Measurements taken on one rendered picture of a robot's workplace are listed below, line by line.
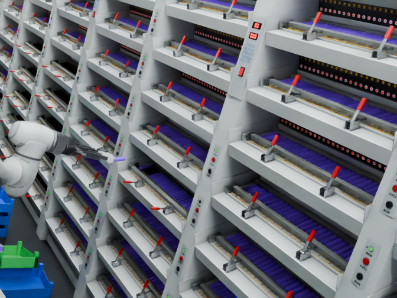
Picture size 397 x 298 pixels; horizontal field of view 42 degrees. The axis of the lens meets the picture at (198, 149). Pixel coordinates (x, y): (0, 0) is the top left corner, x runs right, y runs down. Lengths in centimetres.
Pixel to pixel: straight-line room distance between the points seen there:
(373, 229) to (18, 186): 130
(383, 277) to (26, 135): 134
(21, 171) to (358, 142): 123
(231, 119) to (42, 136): 73
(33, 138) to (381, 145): 126
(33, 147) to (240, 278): 91
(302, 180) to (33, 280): 173
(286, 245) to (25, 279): 165
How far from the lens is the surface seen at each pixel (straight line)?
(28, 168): 206
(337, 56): 152
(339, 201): 147
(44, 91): 369
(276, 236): 162
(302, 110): 157
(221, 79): 188
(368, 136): 142
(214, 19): 200
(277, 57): 181
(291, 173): 159
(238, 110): 177
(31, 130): 205
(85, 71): 300
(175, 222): 203
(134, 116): 238
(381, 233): 136
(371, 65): 144
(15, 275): 289
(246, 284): 173
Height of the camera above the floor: 146
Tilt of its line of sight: 12 degrees down
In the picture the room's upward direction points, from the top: 18 degrees clockwise
